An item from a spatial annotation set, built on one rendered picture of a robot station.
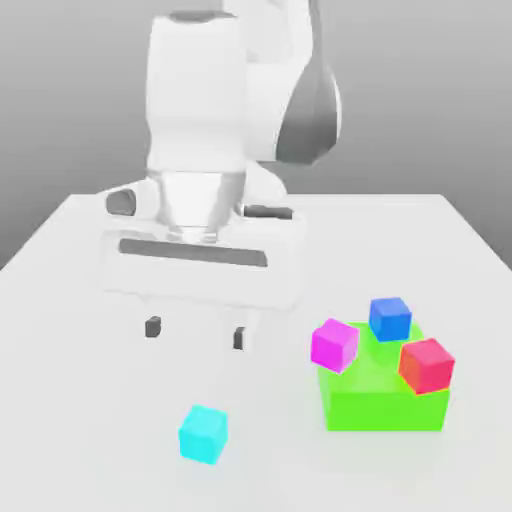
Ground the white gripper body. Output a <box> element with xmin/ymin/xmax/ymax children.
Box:
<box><xmin>96</xmin><ymin>215</ymin><xmax>308</xmax><ymax>312</ymax></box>

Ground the small magenta cube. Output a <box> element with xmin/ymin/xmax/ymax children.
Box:
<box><xmin>310</xmin><ymin>317</ymin><xmax>361</xmax><ymax>376</ymax></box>

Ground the small cyan cube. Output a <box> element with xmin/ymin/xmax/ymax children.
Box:
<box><xmin>177</xmin><ymin>404</ymin><xmax>230</xmax><ymax>466</ymax></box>

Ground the small blue cube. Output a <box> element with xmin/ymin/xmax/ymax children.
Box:
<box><xmin>368</xmin><ymin>296</ymin><xmax>413</xmax><ymax>344</ymax></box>

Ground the small red cube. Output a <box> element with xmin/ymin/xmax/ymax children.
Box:
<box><xmin>398</xmin><ymin>337</ymin><xmax>457</xmax><ymax>396</ymax></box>

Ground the large green box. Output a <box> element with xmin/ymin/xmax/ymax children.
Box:
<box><xmin>316</xmin><ymin>320</ymin><xmax>452</xmax><ymax>433</ymax></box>

